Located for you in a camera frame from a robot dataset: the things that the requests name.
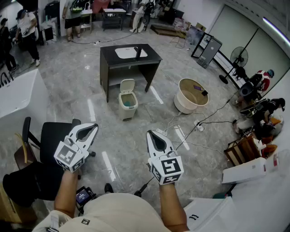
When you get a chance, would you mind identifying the black office chair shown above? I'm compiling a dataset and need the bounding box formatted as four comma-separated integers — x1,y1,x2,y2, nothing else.
3,116,98,208

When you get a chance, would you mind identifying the white sink basin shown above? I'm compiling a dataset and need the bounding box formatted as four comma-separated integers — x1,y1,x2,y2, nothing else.
114,47,149,59

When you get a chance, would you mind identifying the white stool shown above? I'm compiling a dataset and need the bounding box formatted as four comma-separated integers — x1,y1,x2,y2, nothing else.
80,8,94,34

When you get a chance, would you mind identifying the clear bag red label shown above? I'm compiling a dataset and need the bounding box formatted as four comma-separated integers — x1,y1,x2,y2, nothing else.
265,149,287,174

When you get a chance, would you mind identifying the black vanity cabinet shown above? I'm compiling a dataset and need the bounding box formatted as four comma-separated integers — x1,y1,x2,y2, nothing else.
99,43,164,103

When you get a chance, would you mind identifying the round beige side table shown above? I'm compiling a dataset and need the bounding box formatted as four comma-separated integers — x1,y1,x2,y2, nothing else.
173,77,209,115

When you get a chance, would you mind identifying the teal container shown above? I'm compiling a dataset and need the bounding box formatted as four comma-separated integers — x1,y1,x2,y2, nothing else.
212,191,233,200

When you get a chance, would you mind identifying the black sink faucet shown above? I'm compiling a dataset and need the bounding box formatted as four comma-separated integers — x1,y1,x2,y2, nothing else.
133,46,142,62

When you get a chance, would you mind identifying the white storage box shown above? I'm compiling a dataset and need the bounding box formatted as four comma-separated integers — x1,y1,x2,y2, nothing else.
183,196,241,232

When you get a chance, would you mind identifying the black screen device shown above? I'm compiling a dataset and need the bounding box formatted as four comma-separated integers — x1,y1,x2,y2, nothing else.
75,186,97,207

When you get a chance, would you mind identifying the person's beige shirt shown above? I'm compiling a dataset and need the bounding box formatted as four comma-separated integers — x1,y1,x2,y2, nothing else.
31,192,191,232

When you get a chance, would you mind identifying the wooden rack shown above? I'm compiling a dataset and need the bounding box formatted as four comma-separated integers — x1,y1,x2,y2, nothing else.
223,134,264,168

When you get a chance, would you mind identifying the grey table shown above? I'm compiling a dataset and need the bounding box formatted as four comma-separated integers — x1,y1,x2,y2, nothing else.
102,8,127,32

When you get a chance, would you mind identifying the black bathtub faucet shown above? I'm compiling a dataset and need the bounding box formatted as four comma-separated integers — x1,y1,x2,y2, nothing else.
0,72,15,88

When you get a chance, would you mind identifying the brown wooden stool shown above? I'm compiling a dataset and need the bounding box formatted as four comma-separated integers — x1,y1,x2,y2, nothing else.
14,133,38,171

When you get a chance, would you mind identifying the person's right forearm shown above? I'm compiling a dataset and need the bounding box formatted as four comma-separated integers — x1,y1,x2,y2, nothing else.
158,182,189,230

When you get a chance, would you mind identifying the black power cable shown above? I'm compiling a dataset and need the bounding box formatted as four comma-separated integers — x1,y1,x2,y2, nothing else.
196,91,240,126

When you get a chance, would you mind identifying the cardboard box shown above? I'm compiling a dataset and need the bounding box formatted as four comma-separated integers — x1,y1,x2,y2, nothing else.
0,182,38,225

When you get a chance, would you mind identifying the cream trash bin with lid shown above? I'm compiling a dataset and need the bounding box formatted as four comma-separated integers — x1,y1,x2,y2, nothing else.
118,91,139,122

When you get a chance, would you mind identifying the white bathtub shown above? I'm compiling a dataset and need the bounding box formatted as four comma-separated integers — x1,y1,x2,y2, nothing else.
0,68,50,128

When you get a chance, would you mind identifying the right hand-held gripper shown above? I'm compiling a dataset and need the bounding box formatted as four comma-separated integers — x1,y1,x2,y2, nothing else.
146,130,184,186

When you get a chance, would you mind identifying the white plastic bin lid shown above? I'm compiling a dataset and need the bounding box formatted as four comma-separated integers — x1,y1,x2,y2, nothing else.
119,78,136,94

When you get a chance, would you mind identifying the black standing fan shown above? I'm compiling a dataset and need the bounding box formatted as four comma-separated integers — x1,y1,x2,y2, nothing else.
218,46,249,85

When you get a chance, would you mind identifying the white power strip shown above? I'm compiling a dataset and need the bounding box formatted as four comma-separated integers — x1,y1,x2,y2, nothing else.
193,120,205,132

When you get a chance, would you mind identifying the orange cushion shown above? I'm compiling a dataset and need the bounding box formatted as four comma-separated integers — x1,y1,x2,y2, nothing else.
261,143,278,158

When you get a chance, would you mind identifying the person's left forearm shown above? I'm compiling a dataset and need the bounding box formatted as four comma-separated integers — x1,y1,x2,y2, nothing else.
53,169,80,218

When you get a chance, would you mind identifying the wooden platform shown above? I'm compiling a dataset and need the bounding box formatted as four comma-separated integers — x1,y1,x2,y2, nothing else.
150,23,187,38

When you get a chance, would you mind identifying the long white box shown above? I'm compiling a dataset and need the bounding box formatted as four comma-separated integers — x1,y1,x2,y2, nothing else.
221,157,267,185

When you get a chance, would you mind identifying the black framed glass cabinet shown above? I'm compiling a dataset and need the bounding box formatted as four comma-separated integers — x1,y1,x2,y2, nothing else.
190,32,223,69

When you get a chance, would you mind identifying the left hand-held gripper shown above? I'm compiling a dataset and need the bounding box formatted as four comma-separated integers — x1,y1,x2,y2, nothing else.
53,123,99,174

